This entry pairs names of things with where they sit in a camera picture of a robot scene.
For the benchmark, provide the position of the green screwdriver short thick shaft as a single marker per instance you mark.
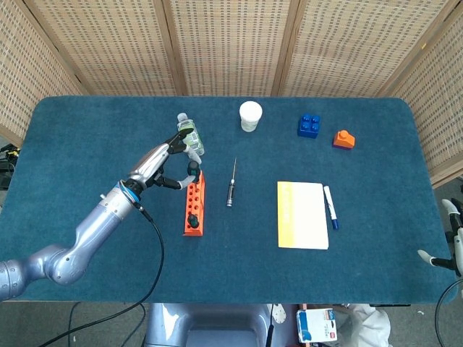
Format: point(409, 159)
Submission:
point(193, 167)

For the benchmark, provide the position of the white crumpled cloth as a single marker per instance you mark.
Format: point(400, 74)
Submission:
point(365, 325)

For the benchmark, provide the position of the white marker blue cap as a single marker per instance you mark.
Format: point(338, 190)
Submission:
point(330, 206)

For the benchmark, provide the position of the clear plastic bottle green label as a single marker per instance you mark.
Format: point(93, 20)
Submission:
point(193, 139)

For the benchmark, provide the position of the orange slotted tool rack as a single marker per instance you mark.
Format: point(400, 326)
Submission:
point(194, 200)

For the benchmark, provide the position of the silver robot torso base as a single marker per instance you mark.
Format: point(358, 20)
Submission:
point(202, 325)

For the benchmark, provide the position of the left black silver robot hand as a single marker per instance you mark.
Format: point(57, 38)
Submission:
point(148, 164)

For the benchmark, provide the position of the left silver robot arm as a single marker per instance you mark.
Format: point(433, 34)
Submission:
point(94, 227)

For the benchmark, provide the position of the green screwdriver thin long shaft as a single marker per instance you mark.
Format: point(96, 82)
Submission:
point(193, 220)

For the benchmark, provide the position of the blue felt table cover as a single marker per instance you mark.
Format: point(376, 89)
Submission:
point(253, 267)

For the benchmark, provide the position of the woven wicker folding screen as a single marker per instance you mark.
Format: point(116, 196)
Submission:
point(231, 43)

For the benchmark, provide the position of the orange purple building block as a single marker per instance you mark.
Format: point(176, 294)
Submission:
point(343, 140)

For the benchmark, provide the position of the yellow white notebook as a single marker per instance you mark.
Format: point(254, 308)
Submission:
point(304, 217)

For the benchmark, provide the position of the blue building block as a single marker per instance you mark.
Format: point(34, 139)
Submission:
point(308, 126)

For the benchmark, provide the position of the blue white cardboard box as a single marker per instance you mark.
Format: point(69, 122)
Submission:
point(316, 325)

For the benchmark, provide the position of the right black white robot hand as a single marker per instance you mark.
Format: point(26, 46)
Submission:
point(458, 249)

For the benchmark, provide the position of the white paper cup leaf print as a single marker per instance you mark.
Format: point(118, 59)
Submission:
point(250, 114)

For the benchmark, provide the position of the black silver precision screwdriver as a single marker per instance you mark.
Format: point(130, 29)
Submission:
point(230, 191)

